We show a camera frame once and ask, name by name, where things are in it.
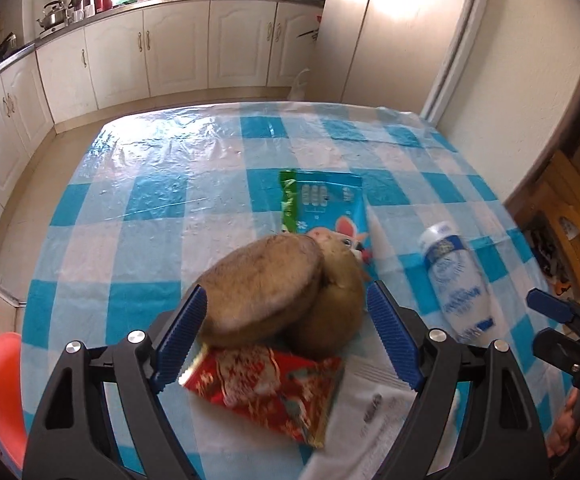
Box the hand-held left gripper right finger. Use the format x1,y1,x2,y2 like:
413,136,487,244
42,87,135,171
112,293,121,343
366,280,552,480

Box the cream refrigerator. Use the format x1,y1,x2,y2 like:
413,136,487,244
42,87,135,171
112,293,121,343
312,0,488,121

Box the red and dark small object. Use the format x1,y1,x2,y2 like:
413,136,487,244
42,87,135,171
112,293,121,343
297,14,322,41

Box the white kitchen cabinets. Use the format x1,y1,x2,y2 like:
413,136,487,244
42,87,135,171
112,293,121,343
0,0,323,271

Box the steel kettle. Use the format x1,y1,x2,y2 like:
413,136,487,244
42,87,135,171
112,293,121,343
37,0,69,32

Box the person's right hand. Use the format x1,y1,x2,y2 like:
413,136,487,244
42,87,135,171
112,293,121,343
546,390,579,459

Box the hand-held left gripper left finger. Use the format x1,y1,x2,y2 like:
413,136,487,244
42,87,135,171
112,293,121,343
22,284,208,480

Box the wooden furniture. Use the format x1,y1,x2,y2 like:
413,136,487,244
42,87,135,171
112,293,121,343
505,105,580,311

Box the blue white checkered tablecloth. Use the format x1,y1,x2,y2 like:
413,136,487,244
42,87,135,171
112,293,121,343
20,101,578,480

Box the white paper bag blue feather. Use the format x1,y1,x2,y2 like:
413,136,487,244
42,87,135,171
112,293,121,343
300,355,463,480

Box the small clear bottle blue label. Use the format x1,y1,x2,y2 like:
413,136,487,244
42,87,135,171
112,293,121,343
416,221,498,346

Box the red snack wrapper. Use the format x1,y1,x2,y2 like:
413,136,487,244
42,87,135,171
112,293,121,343
182,344,346,449

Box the green snack wrapper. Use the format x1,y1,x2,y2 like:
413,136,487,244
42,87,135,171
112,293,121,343
278,170,302,235

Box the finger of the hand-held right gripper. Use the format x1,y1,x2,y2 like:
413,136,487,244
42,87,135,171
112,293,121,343
532,328,580,387
526,288,580,346

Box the teal snack packet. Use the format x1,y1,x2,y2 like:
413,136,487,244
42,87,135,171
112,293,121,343
290,171,375,263

